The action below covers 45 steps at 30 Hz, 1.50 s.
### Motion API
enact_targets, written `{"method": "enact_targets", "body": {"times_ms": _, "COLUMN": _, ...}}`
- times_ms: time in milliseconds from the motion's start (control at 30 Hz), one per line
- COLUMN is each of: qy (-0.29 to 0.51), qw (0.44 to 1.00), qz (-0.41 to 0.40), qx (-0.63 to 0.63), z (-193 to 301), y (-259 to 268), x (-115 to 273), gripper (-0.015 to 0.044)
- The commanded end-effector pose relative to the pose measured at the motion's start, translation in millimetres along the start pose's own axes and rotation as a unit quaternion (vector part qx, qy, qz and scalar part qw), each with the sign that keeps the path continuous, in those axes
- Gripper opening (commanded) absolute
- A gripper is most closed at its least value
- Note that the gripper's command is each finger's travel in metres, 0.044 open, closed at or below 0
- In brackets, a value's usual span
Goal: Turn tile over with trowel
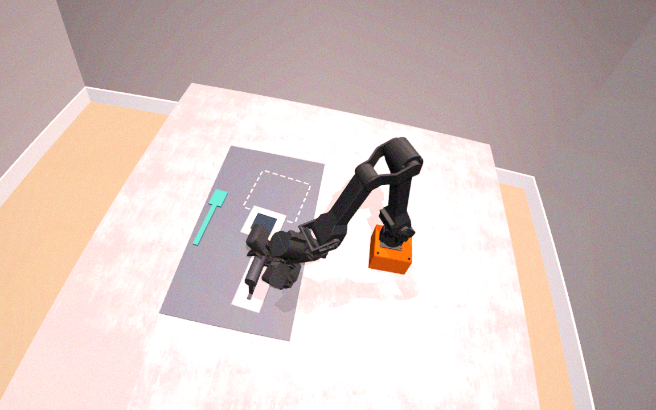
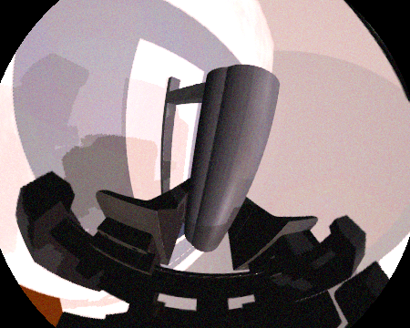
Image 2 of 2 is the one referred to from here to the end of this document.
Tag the dark grey mat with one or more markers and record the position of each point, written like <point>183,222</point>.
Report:
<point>70,88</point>

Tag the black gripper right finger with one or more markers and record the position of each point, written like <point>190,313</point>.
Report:
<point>255,229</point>

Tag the cream square tile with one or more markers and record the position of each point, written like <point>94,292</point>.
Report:
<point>181,234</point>

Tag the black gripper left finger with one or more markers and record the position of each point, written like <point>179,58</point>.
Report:
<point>161,216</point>

